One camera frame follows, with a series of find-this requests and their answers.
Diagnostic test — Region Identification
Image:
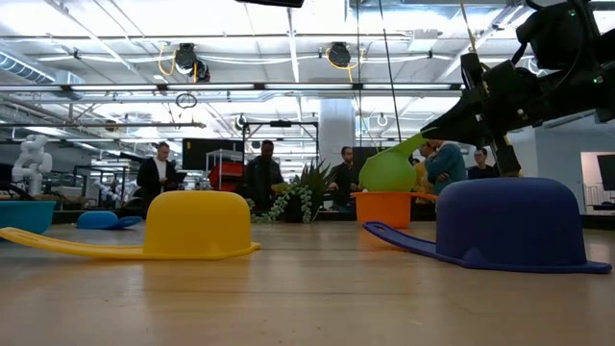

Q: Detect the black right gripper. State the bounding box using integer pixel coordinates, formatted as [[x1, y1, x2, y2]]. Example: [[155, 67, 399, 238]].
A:
[[421, 51, 549, 177]]

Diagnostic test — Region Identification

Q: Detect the green measuring cup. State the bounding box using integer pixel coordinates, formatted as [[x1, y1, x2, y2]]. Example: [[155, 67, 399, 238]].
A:
[[358, 127, 436, 193]]

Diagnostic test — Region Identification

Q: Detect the navy blue measuring cup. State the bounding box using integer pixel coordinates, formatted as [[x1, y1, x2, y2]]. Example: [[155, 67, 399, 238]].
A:
[[363, 177, 613, 276]]

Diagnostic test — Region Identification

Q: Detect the orange measuring cup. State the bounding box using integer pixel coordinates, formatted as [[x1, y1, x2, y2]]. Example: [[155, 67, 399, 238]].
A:
[[350, 190, 439, 230]]

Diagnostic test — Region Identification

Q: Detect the yellow measuring cup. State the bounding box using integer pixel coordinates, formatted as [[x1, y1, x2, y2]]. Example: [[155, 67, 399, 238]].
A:
[[0, 190, 262, 261]]

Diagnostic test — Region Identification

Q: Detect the small blue measuring cup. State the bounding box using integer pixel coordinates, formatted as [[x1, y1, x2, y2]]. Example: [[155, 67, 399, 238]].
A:
[[76, 210, 143, 231]]

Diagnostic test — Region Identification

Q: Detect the teal measuring cup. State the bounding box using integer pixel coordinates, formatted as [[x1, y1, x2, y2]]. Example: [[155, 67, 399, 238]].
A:
[[0, 200, 57, 235]]

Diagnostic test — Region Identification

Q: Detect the person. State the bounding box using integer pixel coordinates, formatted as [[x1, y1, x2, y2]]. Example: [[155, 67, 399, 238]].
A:
[[418, 138, 468, 196], [468, 147, 502, 181], [413, 160, 433, 194], [135, 141, 187, 209], [244, 139, 285, 211], [329, 146, 360, 209]]

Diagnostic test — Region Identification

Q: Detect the black display panel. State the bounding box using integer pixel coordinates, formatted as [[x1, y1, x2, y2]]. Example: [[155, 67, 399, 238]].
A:
[[352, 146, 381, 174]]

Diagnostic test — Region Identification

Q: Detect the long LED light bar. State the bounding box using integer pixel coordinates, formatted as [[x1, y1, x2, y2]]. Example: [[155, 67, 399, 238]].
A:
[[0, 83, 466, 92]]

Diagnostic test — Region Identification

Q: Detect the black monitor on stand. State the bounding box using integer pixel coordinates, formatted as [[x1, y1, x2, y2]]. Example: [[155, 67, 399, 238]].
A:
[[182, 137, 245, 171]]

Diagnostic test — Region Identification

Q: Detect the red tool cart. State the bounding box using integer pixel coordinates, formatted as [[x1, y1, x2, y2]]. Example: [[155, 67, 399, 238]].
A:
[[207, 161, 251, 192]]

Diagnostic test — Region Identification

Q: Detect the potted succulent plant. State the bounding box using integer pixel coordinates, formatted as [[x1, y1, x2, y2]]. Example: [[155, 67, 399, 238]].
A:
[[249, 161, 337, 225]]

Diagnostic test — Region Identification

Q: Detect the black ceiling cable reel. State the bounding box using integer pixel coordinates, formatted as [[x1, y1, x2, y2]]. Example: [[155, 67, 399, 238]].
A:
[[173, 42, 211, 84], [327, 41, 352, 68]]

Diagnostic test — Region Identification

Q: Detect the thin black hanging cable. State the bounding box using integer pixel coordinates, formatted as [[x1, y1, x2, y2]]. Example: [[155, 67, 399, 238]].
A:
[[378, 0, 403, 145]]

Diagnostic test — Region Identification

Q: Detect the thick yellow hanging cable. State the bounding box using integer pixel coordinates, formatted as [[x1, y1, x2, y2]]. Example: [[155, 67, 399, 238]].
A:
[[458, 0, 523, 178]]

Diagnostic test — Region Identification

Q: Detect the black gantry frame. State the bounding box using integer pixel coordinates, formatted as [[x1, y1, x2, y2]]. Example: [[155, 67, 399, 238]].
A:
[[241, 120, 320, 193]]

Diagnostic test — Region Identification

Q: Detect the black wall screen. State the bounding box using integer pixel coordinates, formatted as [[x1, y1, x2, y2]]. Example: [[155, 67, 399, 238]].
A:
[[597, 153, 615, 192]]

